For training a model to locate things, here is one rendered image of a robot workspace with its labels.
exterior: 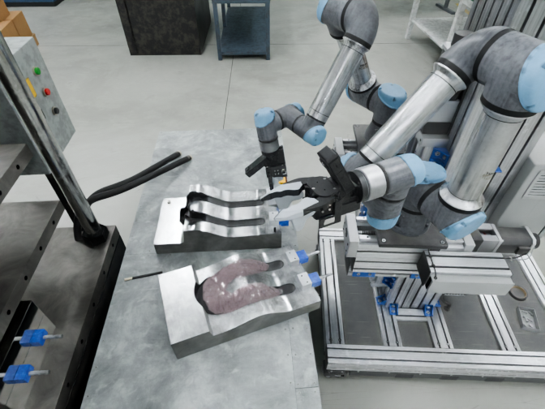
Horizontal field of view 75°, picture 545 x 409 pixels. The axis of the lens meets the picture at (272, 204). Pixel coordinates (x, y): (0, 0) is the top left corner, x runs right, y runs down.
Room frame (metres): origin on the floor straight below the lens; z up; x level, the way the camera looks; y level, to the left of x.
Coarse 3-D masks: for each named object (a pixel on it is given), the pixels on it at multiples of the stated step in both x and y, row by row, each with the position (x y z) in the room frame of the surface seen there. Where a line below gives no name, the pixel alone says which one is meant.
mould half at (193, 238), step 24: (216, 192) 1.12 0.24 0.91; (240, 192) 1.14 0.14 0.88; (264, 192) 1.14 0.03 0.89; (168, 216) 1.02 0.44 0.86; (216, 216) 0.98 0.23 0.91; (240, 216) 1.00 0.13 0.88; (264, 216) 1.00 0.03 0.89; (168, 240) 0.89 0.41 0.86; (192, 240) 0.88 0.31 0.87; (216, 240) 0.89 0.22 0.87; (240, 240) 0.89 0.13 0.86; (264, 240) 0.90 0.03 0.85
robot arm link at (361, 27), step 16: (352, 0) 1.23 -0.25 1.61; (368, 0) 1.23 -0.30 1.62; (352, 16) 1.19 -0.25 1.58; (368, 16) 1.18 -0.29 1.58; (352, 32) 1.16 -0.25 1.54; (368, 32) 1.15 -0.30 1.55; (352, 48) 1.15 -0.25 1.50; (368, 48) 1.15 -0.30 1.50; (336, 64) 1.14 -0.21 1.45; (352, 64) 1.13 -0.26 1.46; (336, 80) 1.11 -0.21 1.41; (320, 96) 1.10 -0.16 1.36; (336, 96) 1.10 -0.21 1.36; (320, 112) 1.07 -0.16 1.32; (304, 128) 1.06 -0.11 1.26; (320, 128) 1.04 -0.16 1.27
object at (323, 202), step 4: (332, 196) 0.51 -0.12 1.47; (320, 200) 0.49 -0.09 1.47; (324, 200) 0.49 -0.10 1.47; (328, 200) 0.49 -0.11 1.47; (332, 200) 0.50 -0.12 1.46; (312, 204) 0.48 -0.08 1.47; (316, 204) 0.48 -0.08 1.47; (320, 204) 0.48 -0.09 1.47; (324, 204) 0.48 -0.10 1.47; (328, 204) 0.49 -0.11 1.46; (308, 208) 0.47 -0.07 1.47; (312, 208) 0.47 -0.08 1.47; (316, 208) 0.47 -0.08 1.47; (320, 208) 0.48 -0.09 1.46; (324, 208) 0.48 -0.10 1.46; (304, 212) 0.47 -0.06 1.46; (308, 212) 0.47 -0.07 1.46
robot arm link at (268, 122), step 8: (256, 112) 1.13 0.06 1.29; (264, 112) 1.12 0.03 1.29; (272, 112) 1.12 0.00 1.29; (256, 120) 1.11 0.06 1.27; (264, 120) 1.10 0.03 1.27; (272, 120) 1.11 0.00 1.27; (280, 120) 1.13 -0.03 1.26; (256, 128) 1.11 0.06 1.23; (264, 128) 1.09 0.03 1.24; (272, 128) 1.10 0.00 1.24; (280, 128) 1.12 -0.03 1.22; (264, 136) 1.09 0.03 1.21; (272, 136) 1.09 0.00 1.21
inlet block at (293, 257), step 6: (288, 252) 0.82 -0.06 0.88; (294, 252) 0.82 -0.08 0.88; (300, 252) 0.83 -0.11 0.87; (312, 252) 0.83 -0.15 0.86; (318, 252) 0.84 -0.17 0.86; (288, 258) 0.79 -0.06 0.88; (294, 258) 0.79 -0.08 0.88; (300, 258) 0.80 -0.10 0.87; (306, 258) 0.80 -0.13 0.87; (294, 264) 0.78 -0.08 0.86
